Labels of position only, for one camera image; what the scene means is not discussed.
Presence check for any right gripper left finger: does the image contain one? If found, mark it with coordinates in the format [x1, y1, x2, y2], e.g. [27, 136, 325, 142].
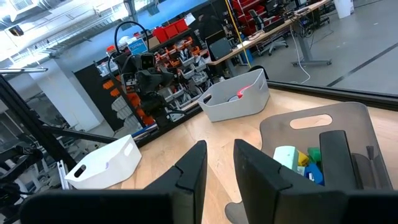
[143, 139, 208, 224]

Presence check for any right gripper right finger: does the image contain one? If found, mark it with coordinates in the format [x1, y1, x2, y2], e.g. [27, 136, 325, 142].
[233, 138, 351, 224]

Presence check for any small mint stapler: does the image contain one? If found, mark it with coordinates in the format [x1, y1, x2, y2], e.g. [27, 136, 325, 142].
[272, 145, 300, 172]

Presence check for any small yellow stapler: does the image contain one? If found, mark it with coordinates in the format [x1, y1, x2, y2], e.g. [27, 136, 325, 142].
[297, 151, 310, 167]

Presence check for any small blue stapler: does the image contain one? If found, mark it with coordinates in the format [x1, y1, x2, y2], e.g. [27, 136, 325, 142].
[303, 163, 325, 187]

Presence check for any small green stapler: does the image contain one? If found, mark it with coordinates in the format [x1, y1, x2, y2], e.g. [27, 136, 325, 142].
[307, 147, 322, 163]

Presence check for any large black stapler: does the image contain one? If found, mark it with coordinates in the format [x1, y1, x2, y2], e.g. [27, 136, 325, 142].
[319, 129, 358, 191]

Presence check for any blue sign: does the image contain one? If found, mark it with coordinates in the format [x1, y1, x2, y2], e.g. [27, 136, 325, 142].
[127, 37, 149, 55]

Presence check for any black parts shelf rack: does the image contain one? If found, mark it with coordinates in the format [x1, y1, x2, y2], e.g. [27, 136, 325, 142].
[74, 18, 224, 131]

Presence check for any red storage bin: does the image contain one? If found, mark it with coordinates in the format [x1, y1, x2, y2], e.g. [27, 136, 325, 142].
[164, 23, 180, 39]
[174, 18, 190, 34]
[152, 27, 169, 44]

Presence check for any dark grey monitor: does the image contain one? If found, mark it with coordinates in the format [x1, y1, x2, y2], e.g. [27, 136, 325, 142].
[207, 36, 233, 62]

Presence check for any light grey plastic bin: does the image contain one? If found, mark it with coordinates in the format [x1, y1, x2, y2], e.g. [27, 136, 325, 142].
[197, 68, 271, 123]

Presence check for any white plastic bin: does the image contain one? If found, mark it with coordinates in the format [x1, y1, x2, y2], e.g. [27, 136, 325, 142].
[64, 134, 143, 190]

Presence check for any white building column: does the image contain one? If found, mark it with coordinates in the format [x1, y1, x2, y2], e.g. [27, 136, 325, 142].
[29, 58, 105, 132]

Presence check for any translucent smoky plastic bin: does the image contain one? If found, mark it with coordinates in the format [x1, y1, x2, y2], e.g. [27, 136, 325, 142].
[224, 101, 394, 224]

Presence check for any long wooden desk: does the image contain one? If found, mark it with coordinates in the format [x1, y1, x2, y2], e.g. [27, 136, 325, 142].
[206, 0, 333, 68]

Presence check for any grey office chair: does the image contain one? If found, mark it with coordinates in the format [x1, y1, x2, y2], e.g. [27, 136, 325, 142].
[248, 9, 289, 57]

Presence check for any white trash can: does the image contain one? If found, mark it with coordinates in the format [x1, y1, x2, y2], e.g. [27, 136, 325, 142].
[333, 0, 354, 19]

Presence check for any thin yellow cable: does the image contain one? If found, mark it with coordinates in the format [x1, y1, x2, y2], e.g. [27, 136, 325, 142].
[224, 0, 252, 68]

